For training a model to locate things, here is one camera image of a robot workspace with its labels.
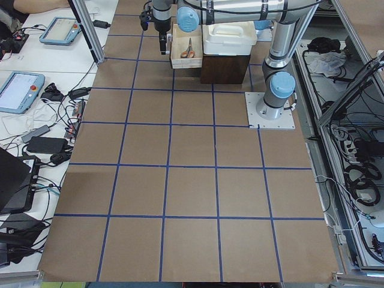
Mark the teach pendant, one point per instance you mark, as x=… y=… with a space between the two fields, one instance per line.
x=62 y=31
x=20 y=90

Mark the white drawer handle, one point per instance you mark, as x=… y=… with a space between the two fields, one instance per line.
x=168 y=43

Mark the light wood drawer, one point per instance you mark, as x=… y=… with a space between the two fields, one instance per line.
x=180 y=43

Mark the dark brown drawer cabinet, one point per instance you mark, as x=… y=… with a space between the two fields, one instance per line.
x=218 y=69

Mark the black laptop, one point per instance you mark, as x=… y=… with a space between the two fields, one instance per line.
x=18 y=177

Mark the white crumpled cloth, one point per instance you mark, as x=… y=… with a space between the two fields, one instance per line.
x=328 y=64

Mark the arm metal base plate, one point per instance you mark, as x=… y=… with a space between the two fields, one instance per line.
x=264 y=30
x=261 y=116

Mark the far teach pendant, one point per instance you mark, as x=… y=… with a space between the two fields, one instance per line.
x=62 y=31

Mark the orange grey scissors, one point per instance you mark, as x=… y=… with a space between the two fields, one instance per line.
x=189 y=52

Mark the white plastic storage bin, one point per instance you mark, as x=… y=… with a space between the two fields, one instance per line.
x=229 y=39

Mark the aluminium frame post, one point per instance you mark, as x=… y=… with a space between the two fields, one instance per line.
x=83 y=18

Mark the large black power brick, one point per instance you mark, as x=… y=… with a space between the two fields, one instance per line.
x=46 y=145

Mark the near teach pendant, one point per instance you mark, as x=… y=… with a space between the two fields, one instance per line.
x=20 y=90

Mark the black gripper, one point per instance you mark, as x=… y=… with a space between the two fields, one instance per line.
x=161 y=26

